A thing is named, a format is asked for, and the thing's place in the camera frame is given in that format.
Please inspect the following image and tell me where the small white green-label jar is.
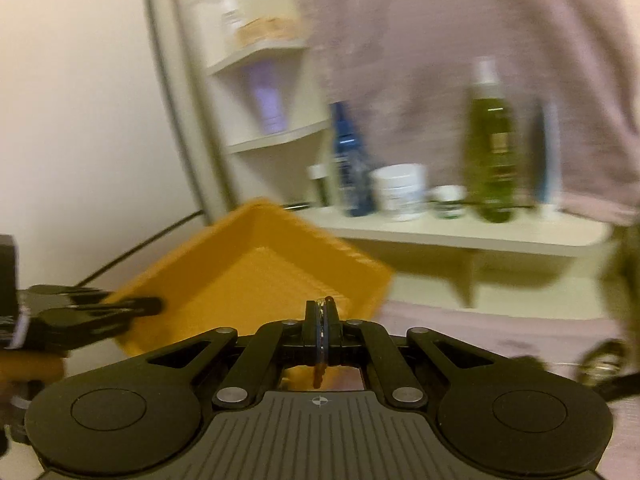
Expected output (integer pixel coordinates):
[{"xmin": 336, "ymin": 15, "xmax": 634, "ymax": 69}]
[{"xmin": 429, "ymin": 185, "xmax": 468, "ymax": 220}]

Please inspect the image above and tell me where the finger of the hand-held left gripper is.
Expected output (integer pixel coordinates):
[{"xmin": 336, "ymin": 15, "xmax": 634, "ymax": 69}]
[
  {"xmin": 30, "ymin": 296, "xmax": 165, "ymax": 357},
  {"xmin": 20, "ymin": 284, "xmax": 103, "ymax": 308}
]

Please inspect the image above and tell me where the pink towel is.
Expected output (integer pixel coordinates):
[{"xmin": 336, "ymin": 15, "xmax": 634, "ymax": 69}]
[{"xmin": 295, "ymin": 0, "xmax": 640, "ymax": 226}]

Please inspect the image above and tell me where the blue plastic bottle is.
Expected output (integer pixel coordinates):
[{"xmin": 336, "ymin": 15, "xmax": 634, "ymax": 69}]
[{"xmin": 327, "ymin": 101, "xmax": 376, "ymax": 218}]

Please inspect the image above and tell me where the curved dark frame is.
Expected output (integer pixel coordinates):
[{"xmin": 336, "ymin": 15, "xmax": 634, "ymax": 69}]
[{"xmin": 142, "ymin": 0, "xmax": 236, "ymax": 216}]

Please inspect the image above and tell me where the white bottle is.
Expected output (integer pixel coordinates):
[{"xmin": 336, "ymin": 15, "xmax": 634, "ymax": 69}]
[{"xmin": 220, "ymin": 0, "xmax": 243, "ymax": 41}]

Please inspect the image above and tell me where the small dark white-capped bottle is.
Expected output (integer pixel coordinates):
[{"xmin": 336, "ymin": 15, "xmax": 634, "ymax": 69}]
[{"xmin": 307, "ymin": 164, "xmax": 333, "ymax": 207}]

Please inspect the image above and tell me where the large white jar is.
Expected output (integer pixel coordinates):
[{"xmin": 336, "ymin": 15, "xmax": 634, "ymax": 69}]
[{"xmin": 370, "ymin": 164, "xmax": 430, "ymax": 222}]

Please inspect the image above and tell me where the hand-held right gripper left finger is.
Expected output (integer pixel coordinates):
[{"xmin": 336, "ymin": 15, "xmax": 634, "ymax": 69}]
[{"xmin": 145, "ymin": 299, "xmax": 324, "ymax": 409}]

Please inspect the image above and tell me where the pink table cloth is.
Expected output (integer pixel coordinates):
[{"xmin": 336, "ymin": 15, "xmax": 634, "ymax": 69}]
[{"xmin": 382, "ymin": 300, "xmax": 640, "ymax": 386}]

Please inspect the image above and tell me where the white and blue tube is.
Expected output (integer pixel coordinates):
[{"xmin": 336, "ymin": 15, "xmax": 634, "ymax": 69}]
[{"xmin": 530, "ymin": 100, "xmax": 563, "ymax": 221}]

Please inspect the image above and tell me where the blurred olive jewelry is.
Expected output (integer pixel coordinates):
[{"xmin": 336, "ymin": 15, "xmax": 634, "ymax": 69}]
[{"xmin": 575, "ymin": 225, "xmax": 640, "ymax": 401}]

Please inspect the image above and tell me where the cream shelf unit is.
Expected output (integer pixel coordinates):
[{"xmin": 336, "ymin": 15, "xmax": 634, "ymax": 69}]
[{"xmin": 205, "ymin": 40, "xmax": 608, "ymax": 308}]

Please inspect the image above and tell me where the yellow plastic tray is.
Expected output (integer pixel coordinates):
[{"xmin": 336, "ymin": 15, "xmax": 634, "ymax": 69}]
[{"xmin": 100, "ymin": 199, "xmax": 396, "ymax": 358}]

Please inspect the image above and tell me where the purple tube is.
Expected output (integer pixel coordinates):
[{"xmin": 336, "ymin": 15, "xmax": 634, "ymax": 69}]
[{"xmin": 247, "ymin": 62, "xmax": 288, "ymax": 133}]

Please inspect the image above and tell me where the green spray bottle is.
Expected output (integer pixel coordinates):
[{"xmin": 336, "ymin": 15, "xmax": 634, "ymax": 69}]
[{"xmin": 465, "ymin": 57, "xmax": 518, "ymax": 223}]

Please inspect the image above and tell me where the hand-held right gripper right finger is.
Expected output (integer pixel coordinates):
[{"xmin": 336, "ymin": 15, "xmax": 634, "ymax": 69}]
[{"xmin": 324, "ymin": 300, "xmax": 507, "ymax": 409}]

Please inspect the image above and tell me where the tan box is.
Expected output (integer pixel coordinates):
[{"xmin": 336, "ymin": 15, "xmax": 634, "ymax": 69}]
[{"xmin": 235, "ymin": 16, "xmax": 301, "ymax": 46}]

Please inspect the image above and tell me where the black cable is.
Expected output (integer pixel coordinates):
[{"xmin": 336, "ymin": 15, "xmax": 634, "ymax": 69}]
[{"xmin": 80, "ymin": 211, "xmax": 206, "ymax": 286}]

